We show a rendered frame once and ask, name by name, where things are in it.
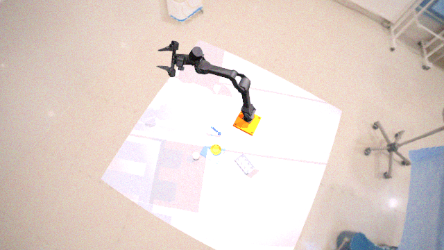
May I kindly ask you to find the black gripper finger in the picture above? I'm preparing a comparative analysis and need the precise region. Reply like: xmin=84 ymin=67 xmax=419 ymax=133
xmin=156 ymin=65 xmax=171 ymax=74
xmin=158 ymin=44 xmax=173 ymax=51

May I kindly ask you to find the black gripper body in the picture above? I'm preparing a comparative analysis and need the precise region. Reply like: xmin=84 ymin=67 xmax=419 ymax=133
xmin=169 ymin=40 xmax=188 ymax=77

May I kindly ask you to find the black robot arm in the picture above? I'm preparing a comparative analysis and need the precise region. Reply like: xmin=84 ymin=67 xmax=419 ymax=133
xmin=176 ymin=46 xmax=257 ymax=124

